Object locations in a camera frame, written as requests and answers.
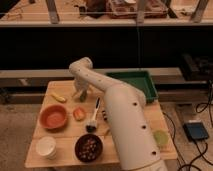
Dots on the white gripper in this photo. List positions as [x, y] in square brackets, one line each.
[81, 87]

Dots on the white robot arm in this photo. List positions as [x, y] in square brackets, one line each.
[124, 104]

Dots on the green plastic tray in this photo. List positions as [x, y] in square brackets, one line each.
[139, 79]

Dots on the yellow banana toy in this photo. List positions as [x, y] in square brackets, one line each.
[58, 98]

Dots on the orange tomato toy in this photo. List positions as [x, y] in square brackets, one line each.
[79, 114]

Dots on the striped brown block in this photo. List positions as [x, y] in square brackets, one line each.
[104, 115]

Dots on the black and white brush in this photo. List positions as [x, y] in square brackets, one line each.
[91, 124]

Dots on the orange bowl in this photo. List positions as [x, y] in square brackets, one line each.
[53, 117]

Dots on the yellow stick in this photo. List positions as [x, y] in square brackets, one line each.
[106, 132]

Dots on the dark bowl with beans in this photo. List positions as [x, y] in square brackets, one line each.
[88, 148]

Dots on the white cup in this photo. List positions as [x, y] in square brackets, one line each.
[46, 147]

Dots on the green cup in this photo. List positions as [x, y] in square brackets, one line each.
[161, 138]

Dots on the black foot pedal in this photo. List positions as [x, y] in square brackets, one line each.
[195, 131]

